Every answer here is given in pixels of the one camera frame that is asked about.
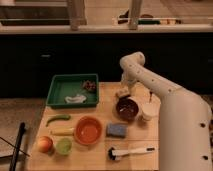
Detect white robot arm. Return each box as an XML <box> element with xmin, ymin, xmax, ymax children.
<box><xmin>120</xmin><ymin>52</ymin><xmax>213</xmax><ymax>171</ymax></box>

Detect dark red bowl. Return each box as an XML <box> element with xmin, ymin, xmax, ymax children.
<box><xmin>116</xmin><ymin>98</ymin><xmax>139</xmax><ymax>122</ymax></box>

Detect orange bowl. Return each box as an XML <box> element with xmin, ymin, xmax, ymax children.
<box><xmin>74</xmin><ymin>116</ymin><xmax>102</xmax><ymax>146</ymax></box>

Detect small dark screwdriver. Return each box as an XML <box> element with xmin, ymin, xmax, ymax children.
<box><xmin>149</xmin><ymin>91</ymin><xmax>153</xmax><ymax>103</ymax></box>

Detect white cup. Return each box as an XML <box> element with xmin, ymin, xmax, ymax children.
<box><xmin>142</xmin><ymin>103</ymin><xmax>159</xmax><ymax>122</ymax></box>

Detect brown pine cone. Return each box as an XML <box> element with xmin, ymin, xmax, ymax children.
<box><xmin>83</xmin><ymin>80</ymin><xmax>96</xmax><ymax>92</ymax></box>

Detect blue sponge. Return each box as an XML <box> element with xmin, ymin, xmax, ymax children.
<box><xmin>106</xmin><ymin>123</ymin><xmax>127</xmax><ymax>138</ymax></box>

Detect white crumpled cloth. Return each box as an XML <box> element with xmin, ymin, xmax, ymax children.
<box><xmin>65</xmin><ymin>94</ymin><xmax>86</xmax><ymax>103</ymax></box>

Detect green plastic tray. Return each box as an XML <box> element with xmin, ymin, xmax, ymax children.
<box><xmin>46</xmin><ymin>74</ymin><xmax>99</xmax><ymax>109</ymax></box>

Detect green chili pepper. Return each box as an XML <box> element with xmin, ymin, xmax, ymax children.
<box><xmin>46</xmin><ymin>115</ymin><xmax>71</xmax><ymax>127</ymax></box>

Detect yellow corn cob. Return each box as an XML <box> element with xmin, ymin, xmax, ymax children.
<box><xmin>50</xmin><ymin>128</ymin><xmax>74</xmax><ymax>136</ymax></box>

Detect green small cup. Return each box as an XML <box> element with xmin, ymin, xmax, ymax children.
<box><xmin>55</xmin><ymin>138</ymin><xmax>72</xmax><ymax>155</ymax></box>

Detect red yellow apple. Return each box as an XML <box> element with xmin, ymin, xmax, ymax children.
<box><xmin>37</xmin><ymin>136</ymin><xmax>53</xmax><ymax>153</ymax></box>

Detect black tripod leg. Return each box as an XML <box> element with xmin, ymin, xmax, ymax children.
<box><xmin>9</xmin><ymin>122</ymin><xmax>25</xmax><ymax>171</ymax></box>

